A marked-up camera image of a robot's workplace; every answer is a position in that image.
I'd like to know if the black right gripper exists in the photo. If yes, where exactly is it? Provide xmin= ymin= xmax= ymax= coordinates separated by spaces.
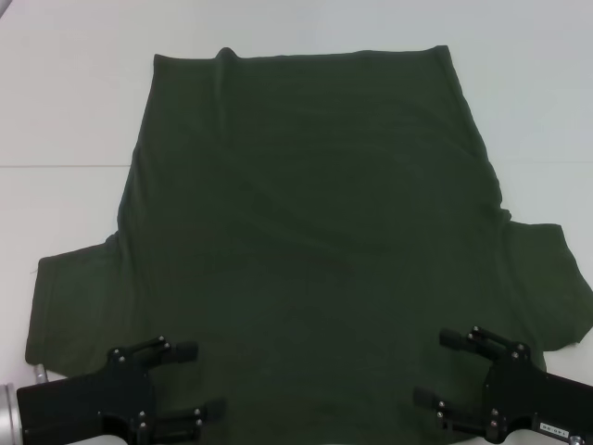
xmin=412 ymin=326 xmax=593 ymax=439

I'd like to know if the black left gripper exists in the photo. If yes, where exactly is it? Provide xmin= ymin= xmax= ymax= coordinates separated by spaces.
xmin=16 ymin=337 xmax=228 ymax=445

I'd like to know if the dark green shirt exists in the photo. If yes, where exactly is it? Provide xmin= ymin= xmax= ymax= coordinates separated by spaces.
xmin=25 ymin=44 xmax=593 ymax=445

